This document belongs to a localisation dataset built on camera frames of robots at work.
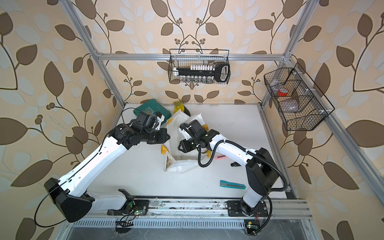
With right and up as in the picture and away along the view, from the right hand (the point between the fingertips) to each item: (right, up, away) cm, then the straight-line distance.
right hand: (181, 147), depth 82 cm
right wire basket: (+61, +21, -9) cm, 65 cm away
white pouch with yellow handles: (-1, -2, -18) cm, 18 cm away
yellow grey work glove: (-6, +26, +36) cm, 45 cm away
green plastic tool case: (-25, +25, +33) cm, 48 cm away
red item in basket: (+56, +30, 0) cm, 64 cm away
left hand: (-5, +8, -10) cm, 14 cm away
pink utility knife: (+24, -8, +10) cm, 27 cm away
